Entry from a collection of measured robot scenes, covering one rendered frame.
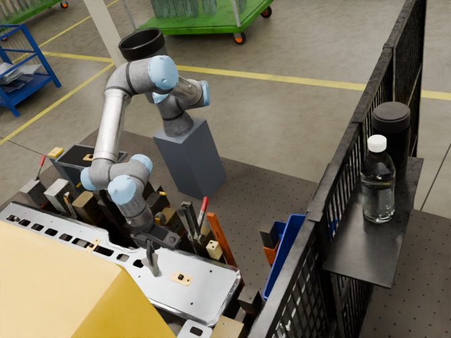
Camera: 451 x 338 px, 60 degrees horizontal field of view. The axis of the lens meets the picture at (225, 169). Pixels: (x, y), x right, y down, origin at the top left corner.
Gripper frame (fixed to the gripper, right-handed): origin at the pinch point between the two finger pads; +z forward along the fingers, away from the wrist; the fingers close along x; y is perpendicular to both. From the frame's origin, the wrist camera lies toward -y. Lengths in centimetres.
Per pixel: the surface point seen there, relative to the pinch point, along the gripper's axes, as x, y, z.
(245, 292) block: 1.0, -28.1, 4.0
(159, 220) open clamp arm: -14.7, 16.5, 1.7
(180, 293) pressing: 5.2, -2.6, 11.5
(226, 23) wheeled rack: -376, 208, 79
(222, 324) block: 11.8, -25.3, 5.9
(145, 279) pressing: 4.9, 13.5, 11.2
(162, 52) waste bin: -252, 214, 53
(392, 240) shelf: -4, -69, -30
